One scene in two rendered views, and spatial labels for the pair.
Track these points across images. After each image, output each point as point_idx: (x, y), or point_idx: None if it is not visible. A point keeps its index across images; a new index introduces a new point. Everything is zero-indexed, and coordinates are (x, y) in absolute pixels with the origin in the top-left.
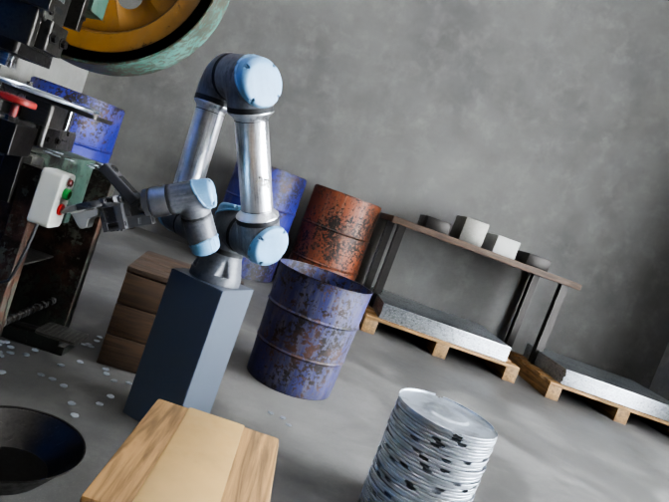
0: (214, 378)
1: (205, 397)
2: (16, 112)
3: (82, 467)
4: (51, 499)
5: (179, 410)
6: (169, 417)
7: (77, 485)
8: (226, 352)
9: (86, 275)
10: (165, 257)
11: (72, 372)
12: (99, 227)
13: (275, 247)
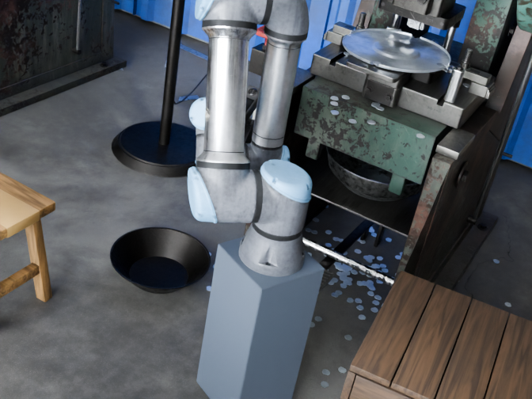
0: (231, 368)
1: (225, 382)
2: (265, 40)
3: (155, 310)
4: (119, 288)
5: (35, 204)
6: (26, 197)
7: (132, 302)
8: (240, 347)
9: (414, 273)
10: (530, 340)
11: (335, 343)
12: (421, 218)
13: (191, 195)
